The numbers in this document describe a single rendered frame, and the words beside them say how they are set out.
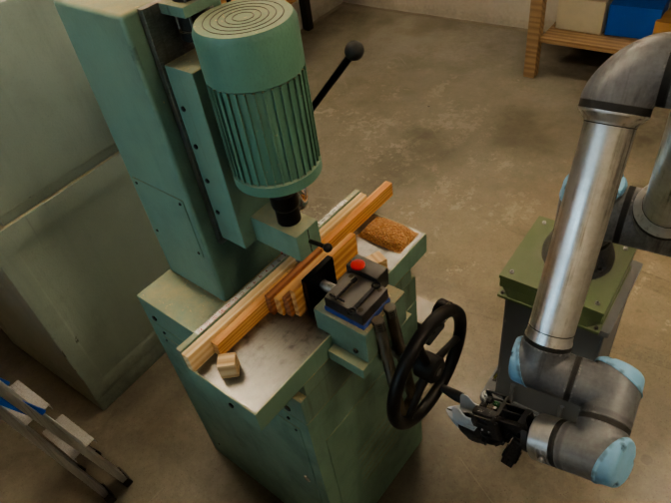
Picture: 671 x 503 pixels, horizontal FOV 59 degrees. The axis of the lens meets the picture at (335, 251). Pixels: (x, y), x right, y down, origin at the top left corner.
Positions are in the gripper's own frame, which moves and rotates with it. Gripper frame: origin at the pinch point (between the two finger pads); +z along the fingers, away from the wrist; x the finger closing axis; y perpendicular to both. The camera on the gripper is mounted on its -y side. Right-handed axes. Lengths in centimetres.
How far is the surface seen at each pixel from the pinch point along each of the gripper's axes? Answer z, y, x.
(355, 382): 23.0, 6.0, 4.6
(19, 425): 97, 19, 60
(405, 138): 148, -20, -175
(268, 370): 19.7, 29.6, 23.5
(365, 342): 4.9, 28.3, 9.3
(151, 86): 31, 85, 10
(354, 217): 28, 37, -20
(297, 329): 21.6, 30.3, 12.4
